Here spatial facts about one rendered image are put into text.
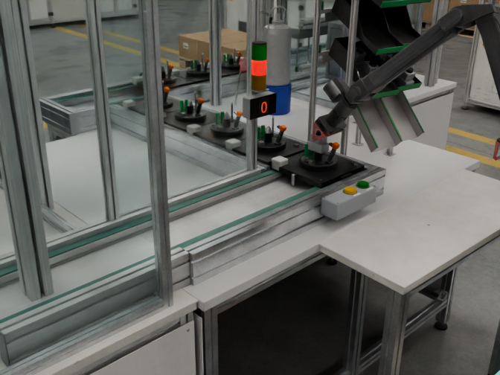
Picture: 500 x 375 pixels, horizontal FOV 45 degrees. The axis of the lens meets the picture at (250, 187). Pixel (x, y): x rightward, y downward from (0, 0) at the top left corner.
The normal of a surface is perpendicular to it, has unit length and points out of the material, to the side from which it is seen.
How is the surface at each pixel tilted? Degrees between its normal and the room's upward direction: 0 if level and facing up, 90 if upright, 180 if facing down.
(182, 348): 90
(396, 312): 90
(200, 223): 0
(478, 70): 90
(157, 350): 90
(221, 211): 0
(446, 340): 0
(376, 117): 45
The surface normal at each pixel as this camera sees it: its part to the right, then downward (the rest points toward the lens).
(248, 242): 0.68, 0.31
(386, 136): 0.40, -0.40
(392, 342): -0.75, 0.27
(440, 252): 0.01, -0.91
